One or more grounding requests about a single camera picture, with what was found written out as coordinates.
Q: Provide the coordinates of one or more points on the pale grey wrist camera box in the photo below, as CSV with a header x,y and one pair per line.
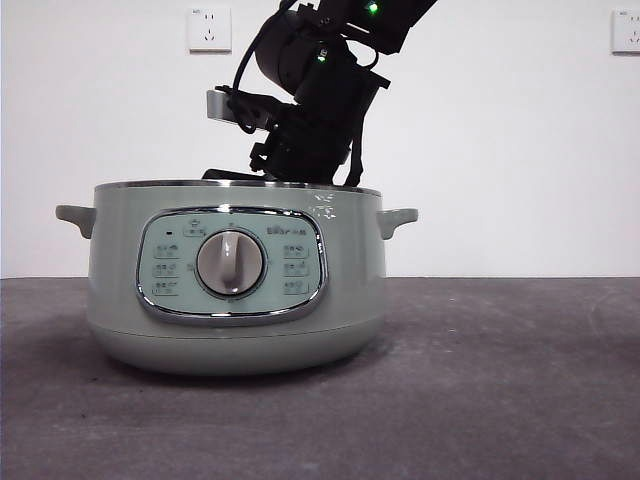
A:
x,y
219,105

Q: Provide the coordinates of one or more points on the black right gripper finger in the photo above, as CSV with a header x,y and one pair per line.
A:
x,y
230,174
358,160

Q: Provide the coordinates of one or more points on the green electric cooking pot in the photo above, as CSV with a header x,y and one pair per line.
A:
x,y
115,260

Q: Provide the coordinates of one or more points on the white wall socket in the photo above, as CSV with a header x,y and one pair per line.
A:
x,y
210,30
627,32

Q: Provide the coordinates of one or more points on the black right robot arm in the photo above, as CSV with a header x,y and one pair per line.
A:
x,y
340,75

